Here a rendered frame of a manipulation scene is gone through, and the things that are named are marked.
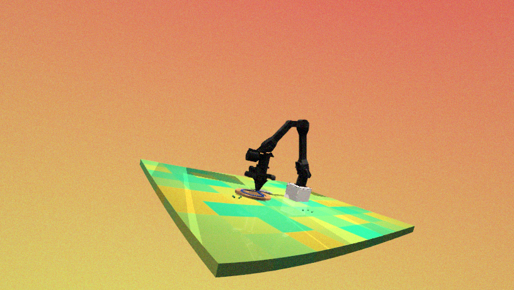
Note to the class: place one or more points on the tan round bead board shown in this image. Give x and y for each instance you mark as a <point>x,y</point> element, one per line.
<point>238,191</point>

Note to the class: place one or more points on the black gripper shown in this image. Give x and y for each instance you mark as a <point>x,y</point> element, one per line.
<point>260,177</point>

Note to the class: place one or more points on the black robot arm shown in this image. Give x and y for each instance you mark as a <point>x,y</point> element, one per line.
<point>302,166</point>

